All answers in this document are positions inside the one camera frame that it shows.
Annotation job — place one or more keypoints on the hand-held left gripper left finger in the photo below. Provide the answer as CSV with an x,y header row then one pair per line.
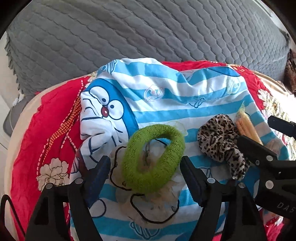
x,y
99,176

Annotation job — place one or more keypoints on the grey bedside stand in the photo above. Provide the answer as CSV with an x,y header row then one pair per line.
x,y
12,118

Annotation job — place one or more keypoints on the red floral blanket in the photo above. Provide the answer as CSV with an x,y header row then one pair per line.
x,y
50,129

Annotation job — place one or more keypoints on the pile of clothes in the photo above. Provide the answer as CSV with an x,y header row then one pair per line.
x,y
290,74

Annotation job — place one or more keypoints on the leopard print scrunchie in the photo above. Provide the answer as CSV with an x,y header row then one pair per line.
x,y
217,143

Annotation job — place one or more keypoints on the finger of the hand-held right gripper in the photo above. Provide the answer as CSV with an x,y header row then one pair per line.
x,y
283,127
254,149

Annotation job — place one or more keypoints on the yellow snack packet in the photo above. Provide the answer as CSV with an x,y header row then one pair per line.
x,y
248,129

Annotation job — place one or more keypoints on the grey quilted sofa cover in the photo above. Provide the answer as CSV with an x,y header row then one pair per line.
x,y
138,34

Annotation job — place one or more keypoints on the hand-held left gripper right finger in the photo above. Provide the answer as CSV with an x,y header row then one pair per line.
x,y
192,182

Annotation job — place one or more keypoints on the blue striped cartoon cloth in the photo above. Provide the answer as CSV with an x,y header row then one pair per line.
x,y
161,76

